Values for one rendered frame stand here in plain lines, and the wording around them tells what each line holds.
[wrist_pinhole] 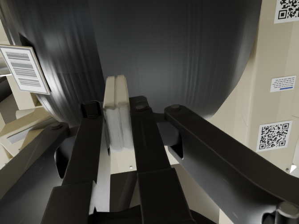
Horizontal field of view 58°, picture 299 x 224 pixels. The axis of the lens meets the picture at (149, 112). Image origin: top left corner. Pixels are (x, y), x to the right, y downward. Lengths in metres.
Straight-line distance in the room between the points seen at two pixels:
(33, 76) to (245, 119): 0.45
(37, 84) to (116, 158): 0.64
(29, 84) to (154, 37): 0.15
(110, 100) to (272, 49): 0.44
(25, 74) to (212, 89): 0.22
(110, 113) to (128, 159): 0.79
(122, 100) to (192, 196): 3.25
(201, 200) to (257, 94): 2.83
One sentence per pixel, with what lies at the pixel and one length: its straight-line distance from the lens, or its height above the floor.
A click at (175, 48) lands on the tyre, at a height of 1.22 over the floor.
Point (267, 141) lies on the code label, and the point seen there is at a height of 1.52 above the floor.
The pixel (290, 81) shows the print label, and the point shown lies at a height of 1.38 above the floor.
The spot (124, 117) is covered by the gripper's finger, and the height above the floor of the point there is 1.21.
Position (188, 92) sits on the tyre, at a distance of 0.33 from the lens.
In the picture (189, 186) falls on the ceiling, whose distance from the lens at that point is 3.49.
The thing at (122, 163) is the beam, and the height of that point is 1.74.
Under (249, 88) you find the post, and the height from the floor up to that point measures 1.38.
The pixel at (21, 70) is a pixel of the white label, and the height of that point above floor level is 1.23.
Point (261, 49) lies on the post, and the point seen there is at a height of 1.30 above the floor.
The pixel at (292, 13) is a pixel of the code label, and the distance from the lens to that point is 0.56.
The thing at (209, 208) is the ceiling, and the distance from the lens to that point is 3.28.
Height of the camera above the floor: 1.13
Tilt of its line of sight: 30 degrees up
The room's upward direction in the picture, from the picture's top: 174 degrees clockwise
